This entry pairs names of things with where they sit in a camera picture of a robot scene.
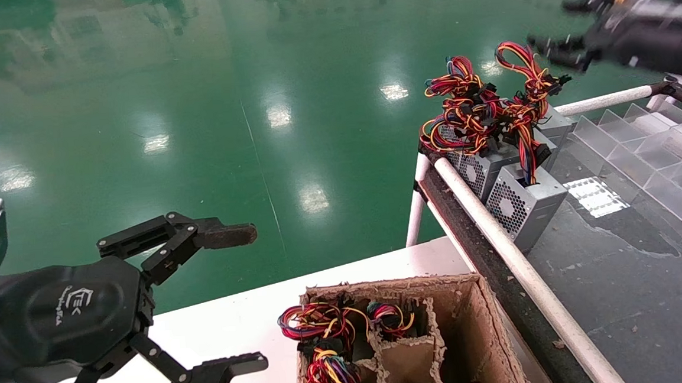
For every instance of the clear acrylic divider tray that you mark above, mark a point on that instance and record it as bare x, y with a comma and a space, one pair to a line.
639, 137

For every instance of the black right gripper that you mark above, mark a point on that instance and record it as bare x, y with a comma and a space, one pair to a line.
645, 36

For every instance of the black pipe joint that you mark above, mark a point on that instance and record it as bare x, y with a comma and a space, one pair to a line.
671, 88

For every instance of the white frame leg pipe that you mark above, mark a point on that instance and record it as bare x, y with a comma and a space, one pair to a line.
416, 210

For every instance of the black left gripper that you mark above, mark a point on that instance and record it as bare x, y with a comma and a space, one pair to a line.
70, 314

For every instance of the long white frame rail pipe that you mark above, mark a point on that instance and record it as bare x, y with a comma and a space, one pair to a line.
530, 280

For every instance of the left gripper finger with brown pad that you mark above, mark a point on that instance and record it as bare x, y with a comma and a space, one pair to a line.
225, 236

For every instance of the brown cardboard divider box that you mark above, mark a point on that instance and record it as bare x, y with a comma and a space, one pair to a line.
474, 337

